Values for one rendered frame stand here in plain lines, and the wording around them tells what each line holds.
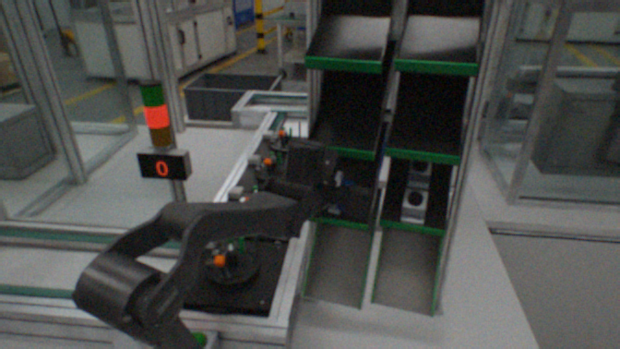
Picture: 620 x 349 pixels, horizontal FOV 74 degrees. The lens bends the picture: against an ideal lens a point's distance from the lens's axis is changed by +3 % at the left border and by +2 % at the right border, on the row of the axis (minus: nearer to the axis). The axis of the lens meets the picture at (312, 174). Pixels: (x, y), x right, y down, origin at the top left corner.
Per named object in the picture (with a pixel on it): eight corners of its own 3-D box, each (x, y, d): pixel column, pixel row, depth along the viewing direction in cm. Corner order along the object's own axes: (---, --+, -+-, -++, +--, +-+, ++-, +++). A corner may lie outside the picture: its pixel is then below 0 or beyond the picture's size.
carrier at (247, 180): (301, 199, 137) (301, 167, 131) (232, 195, 140) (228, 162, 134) (310, 166, 158) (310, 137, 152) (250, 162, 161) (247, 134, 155)
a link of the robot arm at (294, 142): (291, 237, 56) (302, 153, 53) (243, 221, 60) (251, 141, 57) (325, 217, 66) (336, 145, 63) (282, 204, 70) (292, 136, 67)
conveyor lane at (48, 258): (271, 342, 98) (269, 312, 93) (-52, 311, 107) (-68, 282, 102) (292, 262, 123) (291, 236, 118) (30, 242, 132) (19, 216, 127)
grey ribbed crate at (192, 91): (272, 124, 284) (270, 91, 273) (186, 120, 291) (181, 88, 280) (283, 104, 321) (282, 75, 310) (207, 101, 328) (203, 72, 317)
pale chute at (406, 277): (432, 317, 89) (433, 318, 85) (371, 303, 92) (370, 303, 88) (447, 193, 96) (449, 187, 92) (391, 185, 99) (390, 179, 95)
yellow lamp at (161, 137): (167, 148, 100) (163, 128, 98) (148, 146, 101) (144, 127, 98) (175, 139, 104) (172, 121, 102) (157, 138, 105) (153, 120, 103)
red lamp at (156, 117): (163, 128, 98) (160, 109, 95) (143, 127, 98) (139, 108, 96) (172, 121, 102) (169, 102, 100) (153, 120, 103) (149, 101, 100)
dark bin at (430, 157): (458, 166, 73) (465, 138, 67) (385, 157, 76) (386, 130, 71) (468, 66, 89) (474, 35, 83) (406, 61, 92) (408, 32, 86)
